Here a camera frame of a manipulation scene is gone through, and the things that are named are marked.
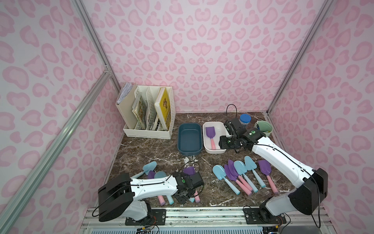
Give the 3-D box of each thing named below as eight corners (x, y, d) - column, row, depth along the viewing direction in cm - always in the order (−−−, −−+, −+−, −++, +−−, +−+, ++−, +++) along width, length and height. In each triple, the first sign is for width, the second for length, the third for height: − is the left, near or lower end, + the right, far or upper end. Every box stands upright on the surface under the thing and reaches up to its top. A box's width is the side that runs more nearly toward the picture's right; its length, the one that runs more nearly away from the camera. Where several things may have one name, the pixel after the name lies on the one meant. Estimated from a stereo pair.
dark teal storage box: (177, 156, 98) (176, 151, 93) (179, 128, 113) (178, 123, 108) (203, 156, 98) (203, 151, 93) (201, 128, 113) (202, 122, 108)
